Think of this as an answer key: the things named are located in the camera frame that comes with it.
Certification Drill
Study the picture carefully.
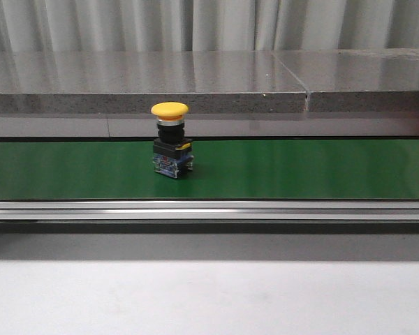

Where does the yellow mushroom push button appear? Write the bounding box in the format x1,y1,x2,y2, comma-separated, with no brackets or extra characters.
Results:
151,102,193,179

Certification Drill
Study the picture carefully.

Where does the green conveyor belt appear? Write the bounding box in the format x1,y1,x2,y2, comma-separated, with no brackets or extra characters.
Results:
0,139,419,200

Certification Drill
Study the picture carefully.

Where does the grey speckled stone counter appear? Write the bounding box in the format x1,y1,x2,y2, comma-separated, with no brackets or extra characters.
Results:
0,49,419,138

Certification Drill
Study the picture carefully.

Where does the white pleated curtain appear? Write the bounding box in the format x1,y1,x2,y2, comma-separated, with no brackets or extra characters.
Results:
0,1,419,52

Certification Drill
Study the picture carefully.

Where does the aluminium conveyor frame rail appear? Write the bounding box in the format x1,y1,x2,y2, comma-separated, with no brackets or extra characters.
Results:
0,200,419,234

